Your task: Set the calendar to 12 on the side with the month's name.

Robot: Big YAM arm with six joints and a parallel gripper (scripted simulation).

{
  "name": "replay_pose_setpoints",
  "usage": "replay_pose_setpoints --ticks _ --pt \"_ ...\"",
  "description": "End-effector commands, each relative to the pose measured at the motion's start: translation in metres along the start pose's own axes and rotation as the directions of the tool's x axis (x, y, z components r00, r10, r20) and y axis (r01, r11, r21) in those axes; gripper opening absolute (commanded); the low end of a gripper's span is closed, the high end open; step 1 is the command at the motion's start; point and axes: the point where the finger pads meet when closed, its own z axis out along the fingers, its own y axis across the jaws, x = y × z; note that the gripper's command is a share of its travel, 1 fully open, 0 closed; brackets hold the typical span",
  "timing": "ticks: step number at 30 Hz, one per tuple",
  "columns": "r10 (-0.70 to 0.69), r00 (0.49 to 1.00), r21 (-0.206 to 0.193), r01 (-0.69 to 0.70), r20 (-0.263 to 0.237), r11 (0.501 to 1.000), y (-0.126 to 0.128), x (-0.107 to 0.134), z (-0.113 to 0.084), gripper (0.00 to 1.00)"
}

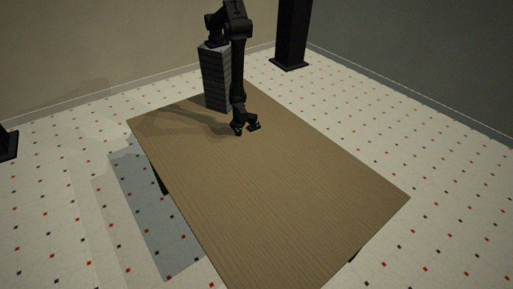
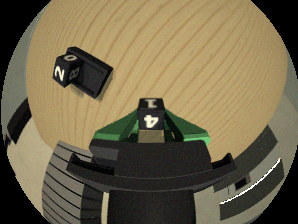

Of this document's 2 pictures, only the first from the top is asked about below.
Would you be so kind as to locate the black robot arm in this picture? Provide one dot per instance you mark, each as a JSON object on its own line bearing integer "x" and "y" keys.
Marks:
{"x": 232, "y": 25}

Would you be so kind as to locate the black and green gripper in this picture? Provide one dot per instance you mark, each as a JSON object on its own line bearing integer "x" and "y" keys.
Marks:
{"x": 234, "y": 125}

